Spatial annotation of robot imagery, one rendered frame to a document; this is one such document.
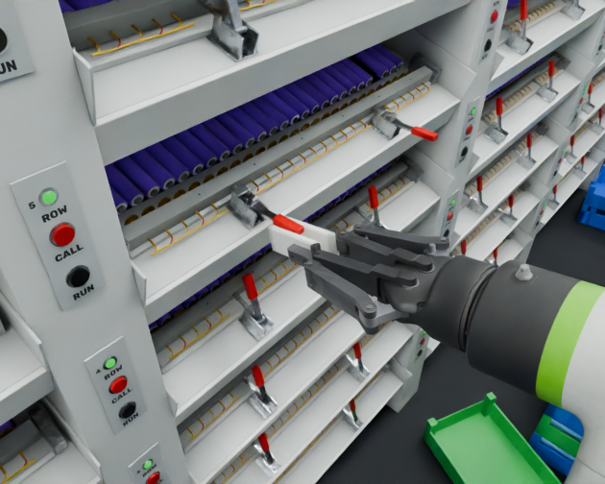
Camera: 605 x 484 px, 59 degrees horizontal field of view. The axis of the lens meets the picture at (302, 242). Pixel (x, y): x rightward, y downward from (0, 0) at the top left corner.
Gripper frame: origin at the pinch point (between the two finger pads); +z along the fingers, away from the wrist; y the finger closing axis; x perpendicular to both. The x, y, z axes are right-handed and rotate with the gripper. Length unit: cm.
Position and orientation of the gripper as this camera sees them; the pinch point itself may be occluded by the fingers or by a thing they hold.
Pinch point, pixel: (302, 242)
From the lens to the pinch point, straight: 55.4
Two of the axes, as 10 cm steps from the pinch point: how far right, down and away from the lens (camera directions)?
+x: -1.4, -8.4, -5.3
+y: 6.7, -4.8, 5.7
